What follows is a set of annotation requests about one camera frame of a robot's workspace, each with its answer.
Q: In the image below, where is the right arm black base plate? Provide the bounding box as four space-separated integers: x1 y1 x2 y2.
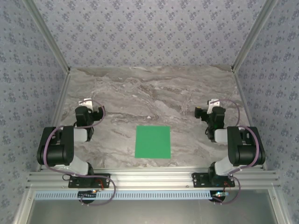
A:
191 172 235 188

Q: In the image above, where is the black adapter board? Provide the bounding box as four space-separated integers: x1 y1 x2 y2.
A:
211 190 229 202
78 189 97 199

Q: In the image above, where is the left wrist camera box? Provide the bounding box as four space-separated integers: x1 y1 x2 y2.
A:
78 98 93 109

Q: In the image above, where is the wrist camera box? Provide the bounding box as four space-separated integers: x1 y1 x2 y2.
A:
207 98 221 110
78 98 93 109

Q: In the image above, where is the green square paper sheet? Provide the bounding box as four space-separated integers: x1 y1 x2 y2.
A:
134 125 172 160

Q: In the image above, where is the aluminium side rail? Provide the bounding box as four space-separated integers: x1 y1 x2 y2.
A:
232 69 268 171
36 70 72 172

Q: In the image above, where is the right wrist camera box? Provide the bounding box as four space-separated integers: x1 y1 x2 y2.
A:
207 98 221 110

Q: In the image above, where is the aluminium frame post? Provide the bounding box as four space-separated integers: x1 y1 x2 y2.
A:
22 0 71 75
230 0 280 73

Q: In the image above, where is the aluminium cross rail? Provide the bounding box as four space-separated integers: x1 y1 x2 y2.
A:
25 163 281 189

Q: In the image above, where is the slotted pale blue cable duct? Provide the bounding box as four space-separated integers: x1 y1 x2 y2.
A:
34 190 217 201

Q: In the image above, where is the grey metal panel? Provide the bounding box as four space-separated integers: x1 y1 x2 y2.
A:
14 189 288 224

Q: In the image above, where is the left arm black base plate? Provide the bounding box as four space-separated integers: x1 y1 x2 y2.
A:
68 173 111 189

